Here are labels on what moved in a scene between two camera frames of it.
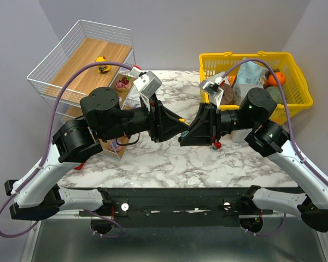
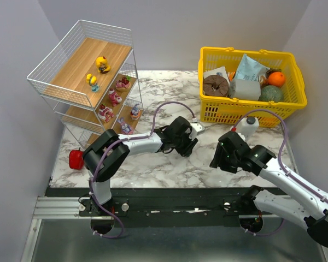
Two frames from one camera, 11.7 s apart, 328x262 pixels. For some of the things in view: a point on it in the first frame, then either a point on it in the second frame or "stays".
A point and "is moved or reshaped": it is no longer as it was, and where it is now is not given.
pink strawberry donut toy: x=124 y=84 stays
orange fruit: x=281 y=77 stays
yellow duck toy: x=103 y=69 stays
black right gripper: x=213 y=123 -> x=222 y=157
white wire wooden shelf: x=86 y=42 stays
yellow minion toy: x=183 y=120 is moved or reshaped
